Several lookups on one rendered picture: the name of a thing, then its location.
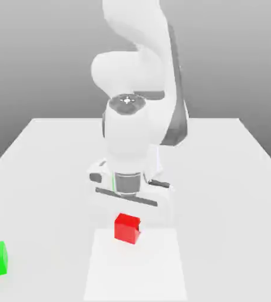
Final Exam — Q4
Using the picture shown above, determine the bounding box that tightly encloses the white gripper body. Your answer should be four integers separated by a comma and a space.
93, 185, 174, 224

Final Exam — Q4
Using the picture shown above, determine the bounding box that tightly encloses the small red cube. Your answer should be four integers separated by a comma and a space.
114, 212, 142, 245

